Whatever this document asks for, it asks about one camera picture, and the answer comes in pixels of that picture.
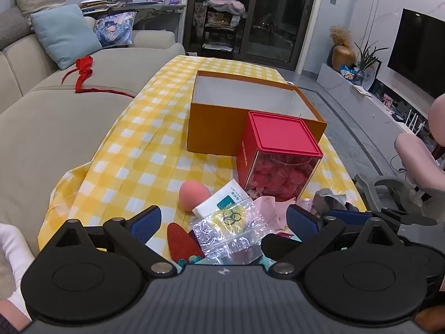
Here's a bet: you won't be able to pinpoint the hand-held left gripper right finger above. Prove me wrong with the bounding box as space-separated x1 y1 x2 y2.
261 205 404 277

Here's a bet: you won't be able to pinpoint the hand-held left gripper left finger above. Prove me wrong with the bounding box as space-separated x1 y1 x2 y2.
52 205 176 277

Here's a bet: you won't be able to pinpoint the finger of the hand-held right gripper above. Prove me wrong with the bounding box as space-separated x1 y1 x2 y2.
323 209 373 226

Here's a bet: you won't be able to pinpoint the pink face mask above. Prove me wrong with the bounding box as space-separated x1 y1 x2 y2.
252 196 289 233

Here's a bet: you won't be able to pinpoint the dark red leather pieces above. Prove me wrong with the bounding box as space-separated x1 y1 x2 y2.
167 223 206 261

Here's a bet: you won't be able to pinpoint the pink egg-shaped sponge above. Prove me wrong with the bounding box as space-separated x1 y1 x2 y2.
179 181 212 212

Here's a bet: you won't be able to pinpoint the clear plastic bag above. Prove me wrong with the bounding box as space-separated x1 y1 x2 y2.
191 198 279 268

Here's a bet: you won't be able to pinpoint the white tissue pack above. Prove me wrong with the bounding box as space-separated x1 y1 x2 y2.
192 180 259 218

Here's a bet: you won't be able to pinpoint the orange cardboard box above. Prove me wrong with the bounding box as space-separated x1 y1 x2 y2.
187 70 328 157

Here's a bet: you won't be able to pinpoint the grey chair base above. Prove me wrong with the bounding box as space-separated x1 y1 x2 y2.
355 173 439 216

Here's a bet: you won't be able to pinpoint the yellow checked tablecloth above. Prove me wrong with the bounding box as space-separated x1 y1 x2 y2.
38 55 369 262

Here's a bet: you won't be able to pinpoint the pink office chair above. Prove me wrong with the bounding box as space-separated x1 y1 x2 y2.
394 94 445 190

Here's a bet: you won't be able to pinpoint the clear container with red lid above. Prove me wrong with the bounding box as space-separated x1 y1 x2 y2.
236 110 324 202

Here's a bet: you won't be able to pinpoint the white television cabinet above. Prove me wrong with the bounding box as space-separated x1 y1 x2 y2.
318 63 445 169

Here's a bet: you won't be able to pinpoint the beige sofa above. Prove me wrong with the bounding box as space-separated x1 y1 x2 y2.
0 7 186 286

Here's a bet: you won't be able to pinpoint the white sock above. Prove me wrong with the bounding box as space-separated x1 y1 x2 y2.
0 223 36 321

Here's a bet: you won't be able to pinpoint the blue snack bag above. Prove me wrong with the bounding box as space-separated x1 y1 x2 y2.
340 64 363 83

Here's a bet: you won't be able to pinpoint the gold vase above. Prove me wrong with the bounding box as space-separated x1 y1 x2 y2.
332 46 357 71

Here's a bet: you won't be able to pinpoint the green potted plant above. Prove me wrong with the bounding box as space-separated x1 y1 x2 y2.
355 40 389 73

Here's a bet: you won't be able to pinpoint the red ribbon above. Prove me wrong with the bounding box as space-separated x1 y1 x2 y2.
62 56 137 99

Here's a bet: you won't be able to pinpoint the black television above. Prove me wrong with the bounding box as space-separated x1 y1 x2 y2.
387 8 445 100

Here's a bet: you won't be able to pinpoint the dried flower bunch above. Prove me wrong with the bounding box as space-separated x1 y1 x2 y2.
330 25 352 48

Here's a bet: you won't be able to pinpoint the anime print pillow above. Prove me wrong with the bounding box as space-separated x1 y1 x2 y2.
94 11 136 47

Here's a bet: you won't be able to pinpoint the light blue pillow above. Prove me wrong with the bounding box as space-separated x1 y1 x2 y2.
29 4 103 70

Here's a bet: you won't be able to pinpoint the black shelf rack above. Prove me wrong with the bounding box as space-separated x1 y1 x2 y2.
203 0 248 60

